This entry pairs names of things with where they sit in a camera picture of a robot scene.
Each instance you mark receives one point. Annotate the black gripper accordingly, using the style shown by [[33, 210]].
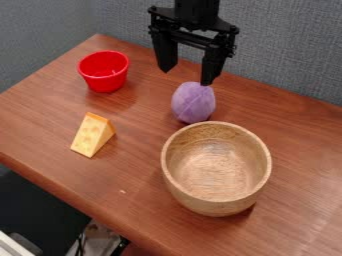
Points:
[[191, 23]]

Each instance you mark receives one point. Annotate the yellow cheese wedge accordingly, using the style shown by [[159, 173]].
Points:
[[95, 131]]

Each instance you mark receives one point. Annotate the brown wooden bowl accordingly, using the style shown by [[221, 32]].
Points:
[[216, 165]]

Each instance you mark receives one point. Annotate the purple ball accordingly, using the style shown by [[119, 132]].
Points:
[[192, 102]]

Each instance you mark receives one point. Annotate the red plastic cup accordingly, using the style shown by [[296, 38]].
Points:
[[103, 70]]

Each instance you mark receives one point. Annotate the grey metal table frame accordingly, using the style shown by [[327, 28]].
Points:
[[97, 241]]

